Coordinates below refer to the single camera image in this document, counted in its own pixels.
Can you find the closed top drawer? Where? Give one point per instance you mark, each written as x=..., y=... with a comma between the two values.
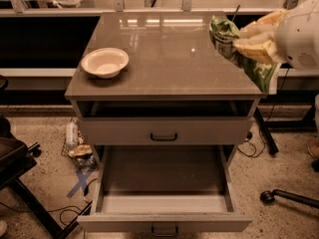
x=190, y=131

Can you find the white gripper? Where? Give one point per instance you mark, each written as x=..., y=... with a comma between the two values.
x=298, y=34

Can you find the green jalapeno chip bag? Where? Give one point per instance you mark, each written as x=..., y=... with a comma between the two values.
x=222, y=33

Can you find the black top drawer handle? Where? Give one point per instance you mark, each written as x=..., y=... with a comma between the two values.
x=155, y=137

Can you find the grey drawer cabinet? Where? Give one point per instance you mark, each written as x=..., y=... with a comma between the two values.
x=173, y=72

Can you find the black chair left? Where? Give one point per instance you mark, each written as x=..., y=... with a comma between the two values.
x=16, y=158

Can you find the open middle drawer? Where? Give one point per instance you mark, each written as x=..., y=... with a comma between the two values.
x=139, y=187

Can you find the white plastic bottle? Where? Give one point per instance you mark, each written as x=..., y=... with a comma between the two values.
x=71, y=134

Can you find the black drawer handle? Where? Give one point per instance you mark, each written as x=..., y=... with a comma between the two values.
x=164, y=231
x=155, y=137

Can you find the black table leg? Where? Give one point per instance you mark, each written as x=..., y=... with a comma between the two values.
x=272, y=147

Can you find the black chair caster leg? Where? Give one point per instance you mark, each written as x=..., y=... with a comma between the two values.
x=268, y=197

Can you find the white paper bowl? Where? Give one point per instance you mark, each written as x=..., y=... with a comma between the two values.
x=105, y=63

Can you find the black middle drawer handle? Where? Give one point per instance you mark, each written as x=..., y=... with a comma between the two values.
x=164, y=231

